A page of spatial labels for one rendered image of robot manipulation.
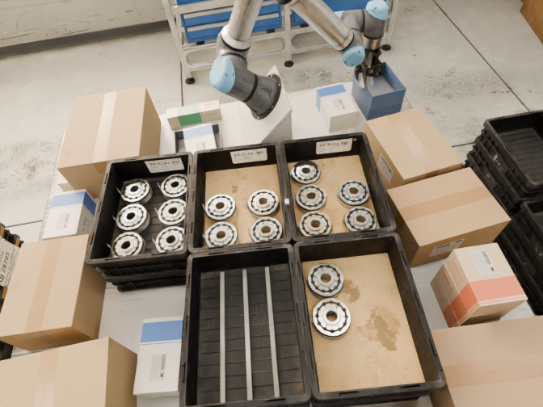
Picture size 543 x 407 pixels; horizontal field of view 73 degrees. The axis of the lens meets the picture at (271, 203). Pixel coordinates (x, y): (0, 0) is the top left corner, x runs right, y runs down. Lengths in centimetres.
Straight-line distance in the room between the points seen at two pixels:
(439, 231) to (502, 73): 235
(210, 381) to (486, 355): 69
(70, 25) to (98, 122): 255
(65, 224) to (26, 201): 142
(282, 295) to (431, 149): 73
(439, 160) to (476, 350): 62
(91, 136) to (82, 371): 85
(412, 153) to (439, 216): 26
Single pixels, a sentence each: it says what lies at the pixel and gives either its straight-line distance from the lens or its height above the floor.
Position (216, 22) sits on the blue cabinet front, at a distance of 300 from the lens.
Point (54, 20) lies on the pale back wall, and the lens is 413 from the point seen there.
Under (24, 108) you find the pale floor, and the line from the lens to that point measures 367.
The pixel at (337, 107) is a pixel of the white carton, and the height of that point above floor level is 79.
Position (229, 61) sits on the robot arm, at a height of 108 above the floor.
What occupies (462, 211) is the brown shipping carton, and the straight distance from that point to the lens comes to 128.
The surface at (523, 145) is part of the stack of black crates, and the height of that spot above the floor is 49.
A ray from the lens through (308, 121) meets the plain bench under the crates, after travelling 169.
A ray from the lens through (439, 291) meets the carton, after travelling 125.
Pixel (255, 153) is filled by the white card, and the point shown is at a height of 90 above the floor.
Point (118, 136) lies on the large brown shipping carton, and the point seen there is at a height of 90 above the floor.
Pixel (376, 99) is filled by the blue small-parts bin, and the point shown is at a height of 82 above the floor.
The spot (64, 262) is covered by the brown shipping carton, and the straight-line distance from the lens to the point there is 132.
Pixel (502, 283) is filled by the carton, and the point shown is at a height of 92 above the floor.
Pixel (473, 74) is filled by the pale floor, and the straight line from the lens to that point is 334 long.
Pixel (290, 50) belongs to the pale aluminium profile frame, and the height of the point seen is 14.
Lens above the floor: 185
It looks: 55 degrees down
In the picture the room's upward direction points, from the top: 8 degrees counter-clockwise
